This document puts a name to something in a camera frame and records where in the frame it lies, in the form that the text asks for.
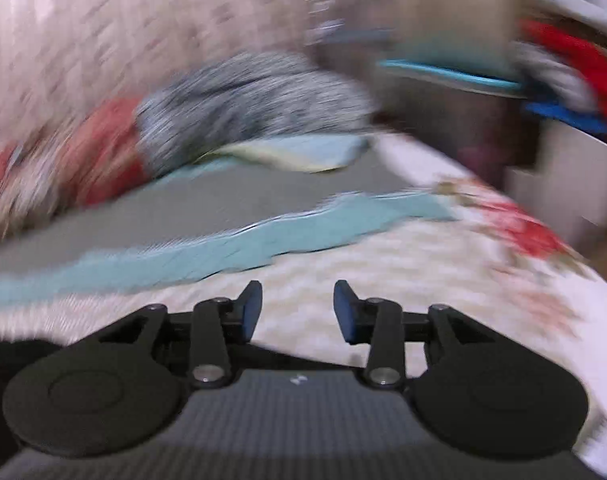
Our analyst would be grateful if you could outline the black pants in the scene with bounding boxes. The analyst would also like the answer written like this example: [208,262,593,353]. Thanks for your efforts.
[0,338,65,480]

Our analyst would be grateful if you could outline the patterned bedsheet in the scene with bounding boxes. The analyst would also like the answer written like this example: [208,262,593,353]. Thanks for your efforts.
[0,134,607,474]

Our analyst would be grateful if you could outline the red floral rolled quilt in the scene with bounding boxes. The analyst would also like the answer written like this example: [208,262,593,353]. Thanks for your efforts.
[0,96,151,244]

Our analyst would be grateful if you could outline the clear plastic storage bin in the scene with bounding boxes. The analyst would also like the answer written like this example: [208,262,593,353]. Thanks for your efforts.
[305,25,530,188]

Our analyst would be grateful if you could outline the pink floral curtain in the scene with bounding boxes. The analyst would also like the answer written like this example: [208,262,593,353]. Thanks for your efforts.
[0,0,310,146]

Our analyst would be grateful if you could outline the stack of colourful clothes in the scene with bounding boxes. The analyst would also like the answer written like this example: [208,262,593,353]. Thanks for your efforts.
[513,0,607,136]

